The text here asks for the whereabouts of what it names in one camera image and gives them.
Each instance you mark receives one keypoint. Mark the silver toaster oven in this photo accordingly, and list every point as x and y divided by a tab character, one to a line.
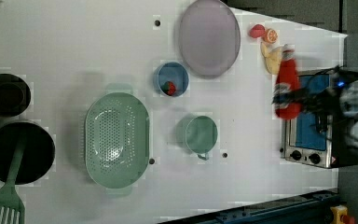
321	139

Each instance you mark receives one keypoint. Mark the small black pot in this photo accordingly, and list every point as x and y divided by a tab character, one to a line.
15	95

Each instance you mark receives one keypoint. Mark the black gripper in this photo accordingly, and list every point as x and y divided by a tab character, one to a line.
326	101

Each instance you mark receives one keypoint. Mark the green cup with handle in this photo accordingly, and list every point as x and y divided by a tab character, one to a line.
197	134

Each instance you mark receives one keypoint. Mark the green perforated colander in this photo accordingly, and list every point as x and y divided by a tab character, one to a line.
117	140

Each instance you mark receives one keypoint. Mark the toy orange half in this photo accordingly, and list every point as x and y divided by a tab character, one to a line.
270	36

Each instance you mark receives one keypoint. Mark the toy banana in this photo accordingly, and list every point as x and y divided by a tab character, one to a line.
272	57

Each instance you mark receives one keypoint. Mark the green slotted spatula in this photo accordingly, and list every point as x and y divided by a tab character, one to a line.
12	209

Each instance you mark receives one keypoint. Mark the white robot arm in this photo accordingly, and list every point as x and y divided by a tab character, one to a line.
357	102

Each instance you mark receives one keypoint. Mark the blue metal frame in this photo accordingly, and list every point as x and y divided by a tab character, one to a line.
310	208

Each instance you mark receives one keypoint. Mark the toy strawberry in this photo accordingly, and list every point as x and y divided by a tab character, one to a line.
257	30

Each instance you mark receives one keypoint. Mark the yellow red emergency button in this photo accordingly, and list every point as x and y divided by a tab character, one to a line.
341	216

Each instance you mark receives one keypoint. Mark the blue bowl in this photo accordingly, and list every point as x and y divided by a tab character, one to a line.
173	72

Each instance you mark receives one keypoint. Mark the small red toy in bowl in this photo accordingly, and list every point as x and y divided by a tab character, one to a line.
169	88

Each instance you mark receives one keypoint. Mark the red ketchup bottle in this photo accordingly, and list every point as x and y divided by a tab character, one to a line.
287	82

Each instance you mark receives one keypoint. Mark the grey oval plate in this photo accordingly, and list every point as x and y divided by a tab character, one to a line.
209	37

